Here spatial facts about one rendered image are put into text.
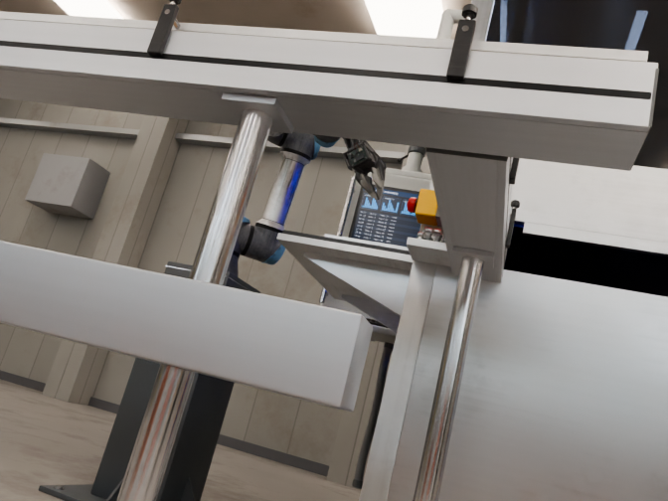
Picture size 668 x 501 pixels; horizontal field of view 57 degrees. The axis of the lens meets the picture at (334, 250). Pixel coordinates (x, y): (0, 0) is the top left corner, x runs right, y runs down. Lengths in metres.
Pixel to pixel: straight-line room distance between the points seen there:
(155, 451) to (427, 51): 0.66
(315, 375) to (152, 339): 0.24
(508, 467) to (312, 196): 4.41
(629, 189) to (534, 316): 0.41
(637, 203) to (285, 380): 1.15
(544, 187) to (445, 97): 0.88
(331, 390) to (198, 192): 5.54
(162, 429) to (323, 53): 0.57
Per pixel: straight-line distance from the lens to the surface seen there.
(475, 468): 1.56
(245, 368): 0.82
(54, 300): 0.99
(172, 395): 0.88
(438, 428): 1.34
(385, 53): 0.92
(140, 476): 0.89
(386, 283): 1.74
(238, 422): 5.42
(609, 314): 1.62
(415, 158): 2.97
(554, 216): 1.68
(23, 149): 7.97
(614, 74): 0.89
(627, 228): 1.69
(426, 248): 1.51
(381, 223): 2.79
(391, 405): 1.58
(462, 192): 1.11
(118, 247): 6.14
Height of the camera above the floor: 0.41
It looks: 15 degrees up
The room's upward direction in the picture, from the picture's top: 15 degrees clockwise
